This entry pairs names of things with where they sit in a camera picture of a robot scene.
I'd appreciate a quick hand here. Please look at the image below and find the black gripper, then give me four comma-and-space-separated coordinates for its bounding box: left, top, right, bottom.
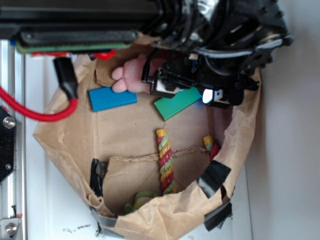
141, 0, 294, 108

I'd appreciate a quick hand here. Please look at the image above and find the green block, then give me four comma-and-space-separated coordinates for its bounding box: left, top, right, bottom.
154, 87, 202, 121

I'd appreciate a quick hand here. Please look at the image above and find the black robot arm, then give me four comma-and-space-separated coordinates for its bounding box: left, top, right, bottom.
0, 0, 294, 107

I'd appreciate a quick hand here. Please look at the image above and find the blue block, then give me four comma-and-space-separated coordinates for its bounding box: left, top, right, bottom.
88, 87, 138, 112

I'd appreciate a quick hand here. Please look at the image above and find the pink plush toy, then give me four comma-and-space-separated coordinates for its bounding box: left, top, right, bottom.
111, 53, 151, 94

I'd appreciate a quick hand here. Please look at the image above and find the brown paper bag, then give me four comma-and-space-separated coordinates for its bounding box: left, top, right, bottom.
33, 44, 261, 240

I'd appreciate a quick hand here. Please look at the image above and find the green circuit board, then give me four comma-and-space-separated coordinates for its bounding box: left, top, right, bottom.
15, 42, 132, 54

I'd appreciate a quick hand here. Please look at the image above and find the grey ribbon cable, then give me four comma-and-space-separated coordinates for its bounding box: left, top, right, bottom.
192, 34, 295, 59

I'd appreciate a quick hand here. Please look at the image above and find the multicolour twisted rope toy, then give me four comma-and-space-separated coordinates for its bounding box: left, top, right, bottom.
124, 128, 220, 214

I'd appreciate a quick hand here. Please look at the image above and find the red braided cable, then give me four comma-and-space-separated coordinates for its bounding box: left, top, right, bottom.
0, 86, 79, 123

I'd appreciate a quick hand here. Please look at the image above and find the aluminium extrusion rail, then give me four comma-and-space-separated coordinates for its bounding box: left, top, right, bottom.
0, 40, 27, 240

